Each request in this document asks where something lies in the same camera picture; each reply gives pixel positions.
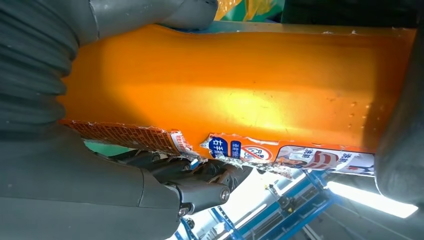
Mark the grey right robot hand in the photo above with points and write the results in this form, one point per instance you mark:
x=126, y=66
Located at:
x=66, y=192

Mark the blue metal rack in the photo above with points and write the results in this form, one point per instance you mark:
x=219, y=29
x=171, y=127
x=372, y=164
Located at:
x=308, y=207

